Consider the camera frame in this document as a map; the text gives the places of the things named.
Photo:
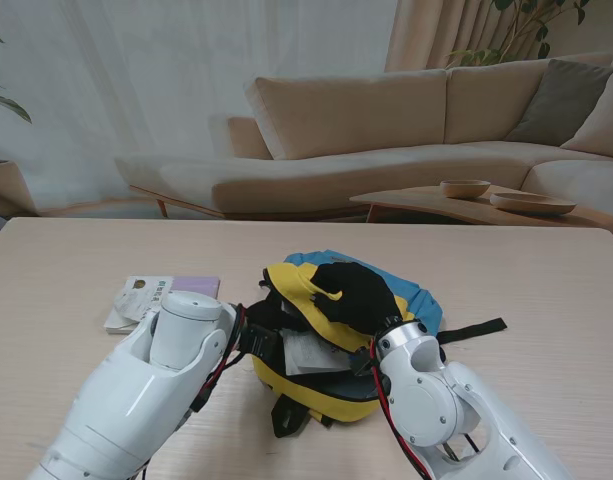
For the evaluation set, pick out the beige sofa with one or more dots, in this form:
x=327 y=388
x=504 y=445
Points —
x=346 y=150

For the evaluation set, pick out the beige plant pot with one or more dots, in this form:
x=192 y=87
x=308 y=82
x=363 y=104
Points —
x=6 y=187

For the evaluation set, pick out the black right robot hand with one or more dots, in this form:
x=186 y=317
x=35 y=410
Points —
x=366 y=300

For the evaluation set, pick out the beige cushion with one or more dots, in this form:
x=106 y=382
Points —
x=603 y=125

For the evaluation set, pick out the wooden coffee table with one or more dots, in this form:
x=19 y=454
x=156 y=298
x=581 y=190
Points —
x=436 y=205

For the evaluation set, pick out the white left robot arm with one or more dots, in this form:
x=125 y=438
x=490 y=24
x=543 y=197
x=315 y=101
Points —
x=136 y=390

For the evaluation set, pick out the blue cover book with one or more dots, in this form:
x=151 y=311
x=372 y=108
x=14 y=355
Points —
x=311 y=355

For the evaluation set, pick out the dark green leaf plant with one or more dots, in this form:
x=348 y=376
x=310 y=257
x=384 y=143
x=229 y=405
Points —
x=11 y=102

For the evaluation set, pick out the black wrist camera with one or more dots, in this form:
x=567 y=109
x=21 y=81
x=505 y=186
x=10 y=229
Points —
x=361 y=362
x=261 y=342

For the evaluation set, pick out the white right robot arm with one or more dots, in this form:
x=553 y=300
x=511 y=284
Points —
x=436 y=400

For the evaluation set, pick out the small wooden bowl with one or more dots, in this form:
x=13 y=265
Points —
x=465 y=189

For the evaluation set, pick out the purple cover book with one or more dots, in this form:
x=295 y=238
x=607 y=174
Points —
x=196 y=286

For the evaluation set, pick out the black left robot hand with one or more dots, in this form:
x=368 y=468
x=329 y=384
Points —
x=271 y=315

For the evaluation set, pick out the grey cushion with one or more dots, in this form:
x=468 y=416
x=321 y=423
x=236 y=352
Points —
x=556 y=105

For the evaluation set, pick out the beige curtain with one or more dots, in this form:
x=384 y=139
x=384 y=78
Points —
x=426 y=35

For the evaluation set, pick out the wide shallow wooden bowl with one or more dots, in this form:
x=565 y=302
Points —
x=531 y=205

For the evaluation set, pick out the white sheer curtain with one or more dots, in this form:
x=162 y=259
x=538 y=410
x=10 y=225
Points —
x=136 y=75

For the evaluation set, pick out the tall green leafy plant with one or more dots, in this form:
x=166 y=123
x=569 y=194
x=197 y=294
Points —
x=531 y=25

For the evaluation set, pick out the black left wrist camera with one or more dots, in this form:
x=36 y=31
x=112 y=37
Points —
x=261 y=342

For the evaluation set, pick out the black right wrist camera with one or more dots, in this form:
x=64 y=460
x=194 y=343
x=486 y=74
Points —
x=361 y=362

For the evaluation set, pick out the blue and yellow school backpack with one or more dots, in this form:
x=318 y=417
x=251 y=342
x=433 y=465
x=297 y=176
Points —
x=311 y=395

